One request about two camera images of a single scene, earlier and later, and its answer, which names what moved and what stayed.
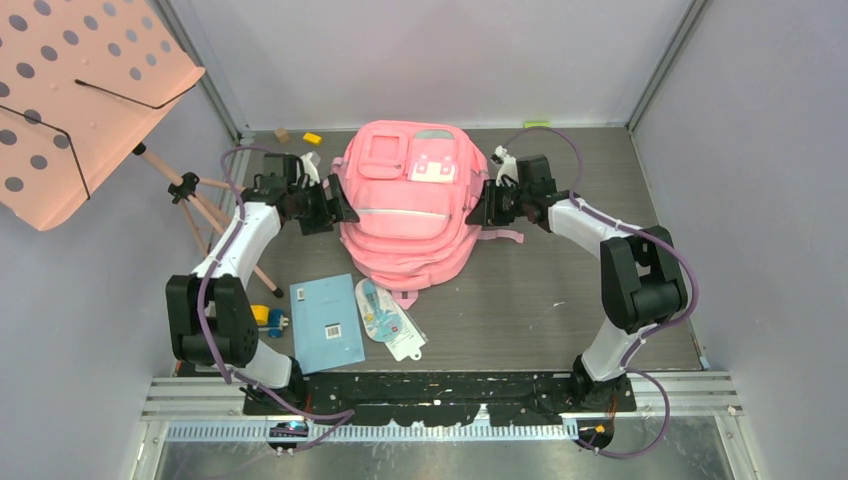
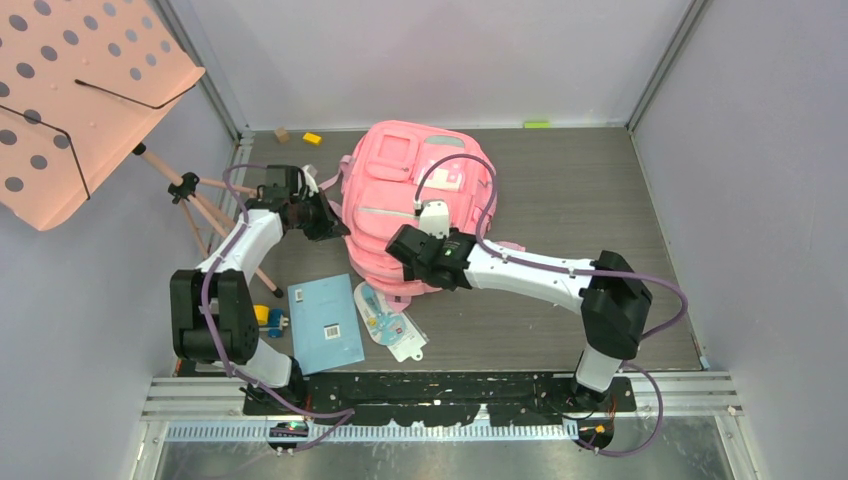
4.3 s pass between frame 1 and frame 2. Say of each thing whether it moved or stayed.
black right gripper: moved
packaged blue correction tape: stayed
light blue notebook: stayed
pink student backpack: stayed
